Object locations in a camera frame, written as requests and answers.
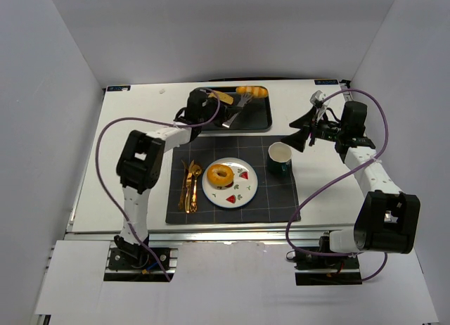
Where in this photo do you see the striped bread roll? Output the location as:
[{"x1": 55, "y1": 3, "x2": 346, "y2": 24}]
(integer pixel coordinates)
[{"x1": 236, "y1": 86, "x2": 269, "y2": 98}]

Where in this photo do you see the orange bagel donut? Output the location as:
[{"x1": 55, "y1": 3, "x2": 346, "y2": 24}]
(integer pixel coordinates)
[{"x1": 207, "y1": 164, "x2": 234, "y2": 187}]

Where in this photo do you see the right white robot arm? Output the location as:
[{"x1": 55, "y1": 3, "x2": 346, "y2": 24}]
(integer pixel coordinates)
[{"x1": 281, "y1": 100, "x2": 420, "y2": 257}]

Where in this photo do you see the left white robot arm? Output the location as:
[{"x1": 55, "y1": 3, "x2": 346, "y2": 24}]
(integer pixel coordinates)
[{"x1": 114, "y1": 89, "x2": 243, "y2": 262}]

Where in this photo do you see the sliced brown bread loaf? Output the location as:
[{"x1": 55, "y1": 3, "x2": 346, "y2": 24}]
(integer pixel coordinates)
[{"x1": 208, "y1": 91, "x2": 234, "y2": 106}]

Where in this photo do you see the green mug white interior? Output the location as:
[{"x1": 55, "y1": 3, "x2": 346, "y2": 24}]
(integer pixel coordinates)
[{"x1": 266, "y1": 142, "x2": 292, "y2": 176}]

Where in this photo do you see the black rectangular tray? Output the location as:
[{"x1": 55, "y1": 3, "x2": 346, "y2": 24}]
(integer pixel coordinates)
[{"x1": 202, "y1": 96, "x2": 272, "y2": 131}]

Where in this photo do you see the right blue corner label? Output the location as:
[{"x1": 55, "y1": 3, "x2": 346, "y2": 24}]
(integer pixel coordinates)
[{"x1": 314, "y1": 79, "x2": 339, "y2": 86}]

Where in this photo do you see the blue corner label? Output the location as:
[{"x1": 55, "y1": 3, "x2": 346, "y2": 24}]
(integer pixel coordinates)
[
  {"x1": 106, "y1": 85, "x2": 131, "y2": 92},
  {"x1": 314, "y1": 79, "x2": 339, "y2": 86}
]

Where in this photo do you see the gold spoon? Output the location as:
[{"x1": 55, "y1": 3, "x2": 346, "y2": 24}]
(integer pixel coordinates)
[{"x1": 190, "y1": 164, "x2": 203, "y2": 213}]

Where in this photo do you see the dark checked placemat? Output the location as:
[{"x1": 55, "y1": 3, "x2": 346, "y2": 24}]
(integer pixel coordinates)
[{"x1": 165, "y1": 135, "x2": 299, "y2": 225}]

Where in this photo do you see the white watermelon pattern plate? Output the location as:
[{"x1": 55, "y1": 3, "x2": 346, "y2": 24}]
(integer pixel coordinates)
[{"x1": 202, "y1": 158, "x2": 258, "y2": 209}]

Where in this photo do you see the left blue corner label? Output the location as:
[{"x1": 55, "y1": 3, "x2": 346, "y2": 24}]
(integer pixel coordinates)
[{"x1": 106, "y1": 85, "x2": 131, "y2": 92}]

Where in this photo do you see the gold fork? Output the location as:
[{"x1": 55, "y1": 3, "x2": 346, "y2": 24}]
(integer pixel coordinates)
[{"x1": 178, "y1": 160, "x2": 188, "y2": 211}]

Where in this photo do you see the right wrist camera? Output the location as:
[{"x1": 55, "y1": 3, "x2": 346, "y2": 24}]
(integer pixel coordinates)
[{"x1": 309, "y1": 90, "x2": 326, "y2": 110}]

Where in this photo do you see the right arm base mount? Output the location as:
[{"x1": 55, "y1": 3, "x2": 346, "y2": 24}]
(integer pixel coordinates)
[{"x1": 285, "y1": 231, "x2": 362, "y2": 286}]

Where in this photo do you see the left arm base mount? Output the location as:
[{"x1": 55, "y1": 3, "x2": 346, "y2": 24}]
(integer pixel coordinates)
[{"x1": 103, "y1": 235, "x2": 178, "y2": 283}]

